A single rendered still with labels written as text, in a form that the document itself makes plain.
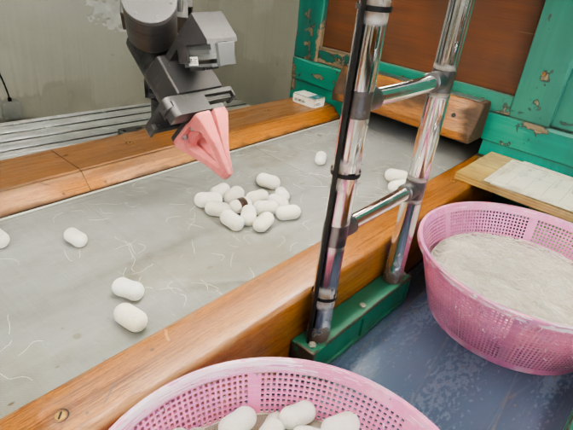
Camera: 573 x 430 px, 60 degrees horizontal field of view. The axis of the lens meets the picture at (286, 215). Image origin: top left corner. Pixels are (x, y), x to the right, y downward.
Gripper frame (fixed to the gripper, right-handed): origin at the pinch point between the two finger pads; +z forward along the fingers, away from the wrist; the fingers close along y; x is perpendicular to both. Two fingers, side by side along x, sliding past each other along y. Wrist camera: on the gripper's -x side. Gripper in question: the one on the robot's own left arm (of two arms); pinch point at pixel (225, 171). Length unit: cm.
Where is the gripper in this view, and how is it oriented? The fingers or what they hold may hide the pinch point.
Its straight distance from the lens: 59.5
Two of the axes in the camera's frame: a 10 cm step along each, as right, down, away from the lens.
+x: -5.6, 4.0, 7.2
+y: 6.6, -3.1, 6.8
